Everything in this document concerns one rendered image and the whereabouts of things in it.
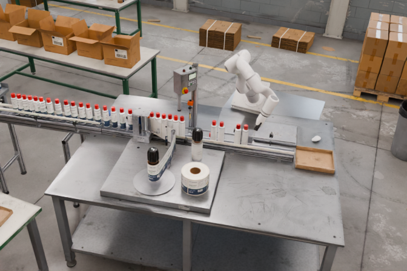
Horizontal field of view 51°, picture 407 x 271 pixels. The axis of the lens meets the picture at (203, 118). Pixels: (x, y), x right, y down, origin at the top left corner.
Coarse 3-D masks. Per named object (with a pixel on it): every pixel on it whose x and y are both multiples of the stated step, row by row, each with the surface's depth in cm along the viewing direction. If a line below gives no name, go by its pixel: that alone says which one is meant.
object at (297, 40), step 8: (280, 32) 758; (288, 32) 759; (296, 32) 759; (304, 32) 760; (312, 32) 758; (272, 40) 744; (280, 40) 738; (288, 40) 731; (296, 40) 727; (304, 40) 729; (312, 40) 753; (288, 48) 740; (296, 48) 733; (304, 48) 727
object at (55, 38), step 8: (48, 16) 518; (64, 16) 528; (40, 24) 505; (48, 24) 519; (56, 24) 530; (64, 24) 527; (72, 24) 524; (48, 32) 500; (56, 32) 489; (64, 32) 530; (72, 32) 511; (48, 40) 511; (56, 40) 507; (64, 40) 503; (48, 48) 518; (56, 48) 514; (64, 48) 509; (72, 48) 519
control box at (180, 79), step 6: (186, 66) 339; (174, 72) 331; (180, 72) 330; (186, 72) 330; (192, 72) 333; (174, 78) 334; (180, 78) 328; (186, 78) 331; (174, 84) 337; (180, 84) 331; (186, 84) 334; (174, 90) 340; (180, 90) 334; (192, 90) 343
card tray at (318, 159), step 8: (296, 152) 353; (304, 152) 353; (312, 152) 354; (320, 152) 354; (328, 152) 353; (296, 160) 344; (304, 160) 344; (312, 160) 345; (320, 160) 345; (328, 160) 345; (304, 168) 335; (312, 168) 333; (320, 168) 332; (328, 168) 337
